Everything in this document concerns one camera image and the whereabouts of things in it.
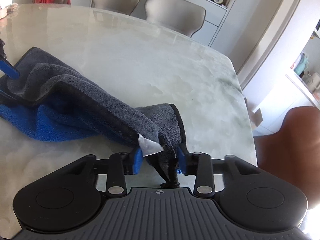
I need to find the brown leather chair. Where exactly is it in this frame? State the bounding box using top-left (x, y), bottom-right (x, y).
top-left (254, 106), bottom-right (319, 209)

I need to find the grey and blue towel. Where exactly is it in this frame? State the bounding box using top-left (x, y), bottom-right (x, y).
top-left (1, 47), bottom-right (185, 187)

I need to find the white sideboard cabinet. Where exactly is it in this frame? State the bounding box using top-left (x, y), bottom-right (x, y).
top-left (69, 0), bottom-right (293, 48)

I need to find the mint green kettle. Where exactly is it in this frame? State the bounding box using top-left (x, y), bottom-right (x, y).
top-left (294, 53), bottom-right (309, 76)

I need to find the beige chair near cabinet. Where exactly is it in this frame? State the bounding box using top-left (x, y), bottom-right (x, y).
top-left (145, 0), bottom-right (206, 37)

